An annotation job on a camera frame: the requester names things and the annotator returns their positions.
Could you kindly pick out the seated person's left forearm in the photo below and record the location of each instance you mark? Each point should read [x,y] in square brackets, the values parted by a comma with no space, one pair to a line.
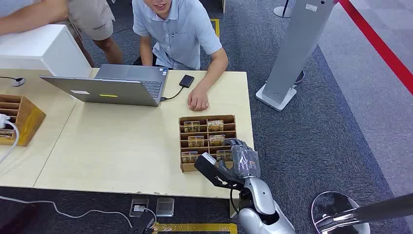
[214,69]

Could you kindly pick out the red barrier belt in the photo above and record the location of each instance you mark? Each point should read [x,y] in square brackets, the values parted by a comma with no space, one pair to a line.
[380,48]

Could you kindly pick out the standing person's forearm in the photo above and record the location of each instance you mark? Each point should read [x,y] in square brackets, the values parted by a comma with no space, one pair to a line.
[29,17]

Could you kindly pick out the seated person's right forearm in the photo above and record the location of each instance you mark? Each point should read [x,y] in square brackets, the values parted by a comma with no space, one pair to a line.
[146,51]

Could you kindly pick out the cardboard card holder box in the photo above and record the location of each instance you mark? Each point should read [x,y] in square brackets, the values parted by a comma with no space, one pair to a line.
[185,168]

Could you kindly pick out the white stanchion base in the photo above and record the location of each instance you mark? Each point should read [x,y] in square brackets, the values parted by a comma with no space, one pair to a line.
[284,12]

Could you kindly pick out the wooden card holder box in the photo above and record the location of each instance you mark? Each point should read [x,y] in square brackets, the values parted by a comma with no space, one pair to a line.
[27,119]

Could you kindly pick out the seated person's left hand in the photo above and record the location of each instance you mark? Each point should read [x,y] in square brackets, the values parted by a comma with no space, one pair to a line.
[197,98]

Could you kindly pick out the seated person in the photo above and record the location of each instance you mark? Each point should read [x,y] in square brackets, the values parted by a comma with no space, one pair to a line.
[180,32]

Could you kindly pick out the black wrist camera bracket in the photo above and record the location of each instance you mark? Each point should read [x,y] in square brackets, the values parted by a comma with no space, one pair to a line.
[209,169]

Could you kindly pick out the black power adapter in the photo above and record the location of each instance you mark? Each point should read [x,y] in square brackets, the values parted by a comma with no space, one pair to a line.
[143,223]

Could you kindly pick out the grey kiosk stand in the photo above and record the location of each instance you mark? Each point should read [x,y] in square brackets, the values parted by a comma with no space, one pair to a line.
[296,45]

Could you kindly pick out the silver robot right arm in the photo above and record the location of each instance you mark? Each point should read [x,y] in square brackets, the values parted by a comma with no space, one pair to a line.
[263,200]

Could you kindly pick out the brown picture key card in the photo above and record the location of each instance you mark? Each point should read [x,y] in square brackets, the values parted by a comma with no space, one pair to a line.
[224,155]
[189,157]
[191,126]
[196,141]

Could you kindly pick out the floor socket box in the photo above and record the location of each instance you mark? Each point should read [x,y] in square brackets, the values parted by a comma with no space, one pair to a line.
[139,207]

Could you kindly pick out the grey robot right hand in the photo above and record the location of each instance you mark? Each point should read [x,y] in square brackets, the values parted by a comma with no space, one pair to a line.
[246,158]

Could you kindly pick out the black external drive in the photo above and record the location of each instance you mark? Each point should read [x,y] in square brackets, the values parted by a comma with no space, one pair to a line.
[186,81]

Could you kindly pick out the hotel print key card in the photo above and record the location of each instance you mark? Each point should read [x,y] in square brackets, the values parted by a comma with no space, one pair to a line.
[217,140]
[215,126]

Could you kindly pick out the standing person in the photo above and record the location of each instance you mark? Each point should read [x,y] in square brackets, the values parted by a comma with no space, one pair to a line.
[90,19]

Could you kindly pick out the white box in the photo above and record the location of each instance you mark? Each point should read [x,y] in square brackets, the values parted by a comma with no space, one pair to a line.
[48,48]

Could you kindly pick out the desk leg panel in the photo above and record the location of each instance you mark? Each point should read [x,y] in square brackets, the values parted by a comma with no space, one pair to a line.
[233,208]

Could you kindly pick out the short yellow floor tape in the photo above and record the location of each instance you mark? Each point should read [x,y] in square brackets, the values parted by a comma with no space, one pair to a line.
[216,27]

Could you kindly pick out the grey laptop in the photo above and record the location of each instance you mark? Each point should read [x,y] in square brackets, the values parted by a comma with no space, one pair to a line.
[129,85]

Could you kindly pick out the long yellow floor tape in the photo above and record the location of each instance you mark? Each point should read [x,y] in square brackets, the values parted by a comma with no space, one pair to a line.
[193,228]

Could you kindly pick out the floor socket lid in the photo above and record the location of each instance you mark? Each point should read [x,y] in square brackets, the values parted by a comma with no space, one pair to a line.
[165,207]

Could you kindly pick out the white power plug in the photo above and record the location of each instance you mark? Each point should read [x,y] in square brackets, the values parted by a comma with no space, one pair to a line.
[4,120]

